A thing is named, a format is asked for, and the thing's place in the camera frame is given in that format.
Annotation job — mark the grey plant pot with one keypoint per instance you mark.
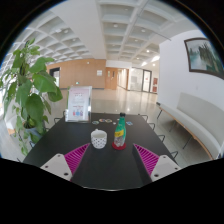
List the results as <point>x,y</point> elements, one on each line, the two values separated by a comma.
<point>35,135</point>

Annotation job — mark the white dotted mug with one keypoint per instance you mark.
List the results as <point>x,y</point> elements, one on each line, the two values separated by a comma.
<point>99,140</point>

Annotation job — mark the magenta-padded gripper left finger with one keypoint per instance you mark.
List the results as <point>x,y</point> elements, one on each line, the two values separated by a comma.
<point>76,156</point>

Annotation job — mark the round pale badge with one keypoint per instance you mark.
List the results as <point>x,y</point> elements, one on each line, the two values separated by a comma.
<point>95,122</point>

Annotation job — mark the clear acrylic sign stand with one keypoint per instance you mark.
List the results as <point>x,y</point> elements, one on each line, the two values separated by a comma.
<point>79,103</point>

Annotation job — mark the dark framed landscape picture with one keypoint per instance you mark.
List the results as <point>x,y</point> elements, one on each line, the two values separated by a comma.
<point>205,56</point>

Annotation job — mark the glass double door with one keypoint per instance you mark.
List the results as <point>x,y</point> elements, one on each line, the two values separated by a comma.
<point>147,80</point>

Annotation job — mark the recessed ceiling lights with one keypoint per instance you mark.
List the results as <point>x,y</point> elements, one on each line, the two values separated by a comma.
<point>115,25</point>

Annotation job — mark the white cushioned bench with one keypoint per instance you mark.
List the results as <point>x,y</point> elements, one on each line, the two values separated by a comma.
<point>200,123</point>

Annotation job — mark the green leafy potted plant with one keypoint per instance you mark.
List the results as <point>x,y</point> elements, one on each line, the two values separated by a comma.
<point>30,90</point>

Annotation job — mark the green plastic drink bottle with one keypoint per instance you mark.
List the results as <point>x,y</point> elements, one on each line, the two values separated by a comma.
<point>120,131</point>

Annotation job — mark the small blue sticker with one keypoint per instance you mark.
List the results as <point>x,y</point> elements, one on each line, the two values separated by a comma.
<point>129,123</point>

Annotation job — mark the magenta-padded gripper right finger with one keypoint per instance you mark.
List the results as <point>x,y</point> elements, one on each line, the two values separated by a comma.
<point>148,157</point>

